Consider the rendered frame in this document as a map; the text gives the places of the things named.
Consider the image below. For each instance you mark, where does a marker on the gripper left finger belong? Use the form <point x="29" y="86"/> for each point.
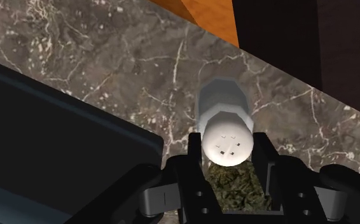
<point x="192" y="186"/>

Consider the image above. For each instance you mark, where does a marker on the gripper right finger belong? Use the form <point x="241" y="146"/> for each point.
<point x="291" y="186"/>

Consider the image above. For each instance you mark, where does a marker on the white salt shaker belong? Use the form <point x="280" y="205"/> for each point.
<point x="228" y="145"/>

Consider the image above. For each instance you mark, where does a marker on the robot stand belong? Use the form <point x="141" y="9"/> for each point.
<point x="279" y="40"/>

